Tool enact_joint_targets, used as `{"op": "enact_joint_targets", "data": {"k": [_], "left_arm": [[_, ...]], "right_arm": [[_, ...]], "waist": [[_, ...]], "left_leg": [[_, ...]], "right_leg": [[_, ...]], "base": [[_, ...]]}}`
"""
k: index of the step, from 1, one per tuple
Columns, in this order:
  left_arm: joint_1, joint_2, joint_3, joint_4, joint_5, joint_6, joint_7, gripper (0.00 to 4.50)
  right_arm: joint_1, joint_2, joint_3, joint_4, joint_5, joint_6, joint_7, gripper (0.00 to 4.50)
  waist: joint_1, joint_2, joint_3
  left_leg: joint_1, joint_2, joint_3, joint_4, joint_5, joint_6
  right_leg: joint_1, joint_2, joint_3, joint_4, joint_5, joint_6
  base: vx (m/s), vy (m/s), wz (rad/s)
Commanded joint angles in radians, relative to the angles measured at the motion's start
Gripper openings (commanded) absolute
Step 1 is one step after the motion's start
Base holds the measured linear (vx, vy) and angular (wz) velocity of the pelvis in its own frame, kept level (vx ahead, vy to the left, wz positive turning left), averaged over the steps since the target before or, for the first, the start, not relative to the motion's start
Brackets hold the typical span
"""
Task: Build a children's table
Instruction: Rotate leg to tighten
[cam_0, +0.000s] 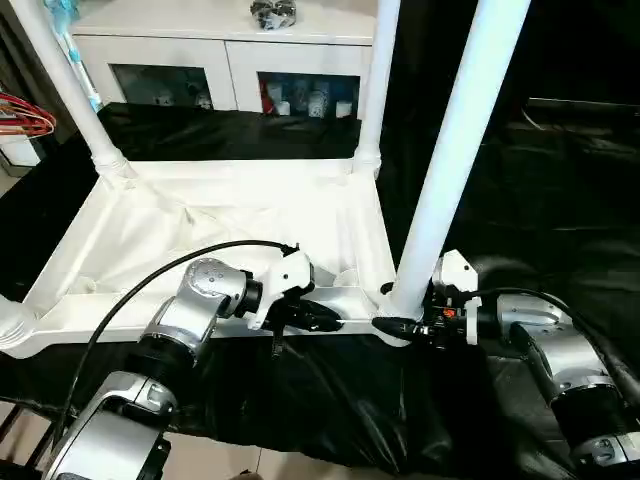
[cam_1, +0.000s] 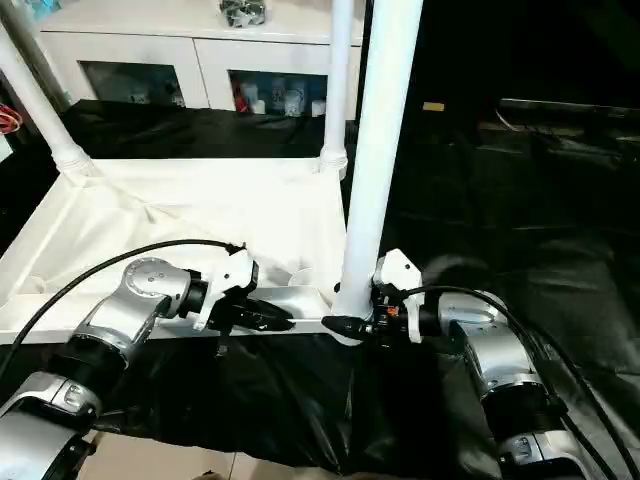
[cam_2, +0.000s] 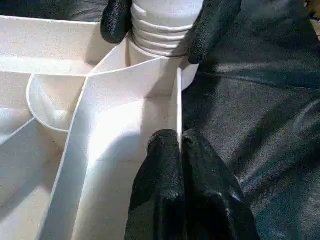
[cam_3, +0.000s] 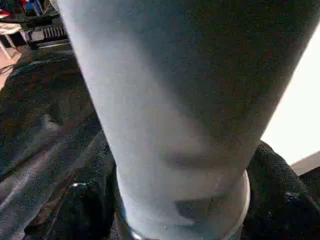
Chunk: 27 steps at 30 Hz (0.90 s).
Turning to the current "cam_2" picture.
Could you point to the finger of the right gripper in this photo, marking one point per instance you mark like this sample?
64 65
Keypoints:
116 20
215 25

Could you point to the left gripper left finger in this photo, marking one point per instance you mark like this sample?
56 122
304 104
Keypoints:
157 195

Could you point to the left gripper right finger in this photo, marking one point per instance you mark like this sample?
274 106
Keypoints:
215 200

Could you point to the white plastic table leg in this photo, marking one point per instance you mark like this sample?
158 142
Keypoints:
165 22

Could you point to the white plastic table top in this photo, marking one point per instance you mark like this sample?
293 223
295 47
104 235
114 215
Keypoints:
115 120

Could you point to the black plastic mat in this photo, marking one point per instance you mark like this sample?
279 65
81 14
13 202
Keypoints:
265 125

